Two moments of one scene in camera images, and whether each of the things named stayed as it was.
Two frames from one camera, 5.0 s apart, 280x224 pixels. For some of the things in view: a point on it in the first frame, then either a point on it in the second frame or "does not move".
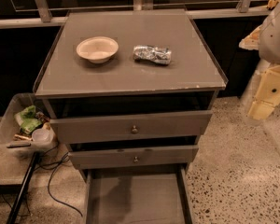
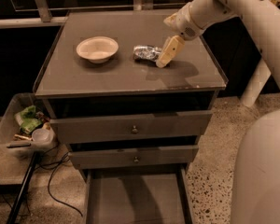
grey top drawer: x=76 y=130 does not move
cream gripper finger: x=273 y=86 → x=172 y=47
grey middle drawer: x=133 y=157 does not move
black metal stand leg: x=13 y=216 does not move
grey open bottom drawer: x=137 y=196 does not move
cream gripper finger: x=252 y=40 → x=172 y=20
